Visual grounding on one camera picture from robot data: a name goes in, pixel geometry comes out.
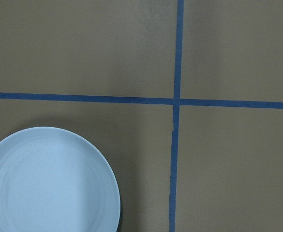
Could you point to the light blue plate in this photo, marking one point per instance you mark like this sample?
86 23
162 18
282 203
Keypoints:
53 180

